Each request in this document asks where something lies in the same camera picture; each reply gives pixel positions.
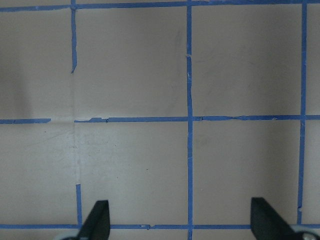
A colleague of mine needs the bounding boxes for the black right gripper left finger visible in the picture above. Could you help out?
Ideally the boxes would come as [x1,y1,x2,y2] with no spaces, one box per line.
[78,200,111,240]

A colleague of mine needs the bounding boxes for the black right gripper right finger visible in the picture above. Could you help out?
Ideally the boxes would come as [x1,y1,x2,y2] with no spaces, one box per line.
[250,197,300,240]

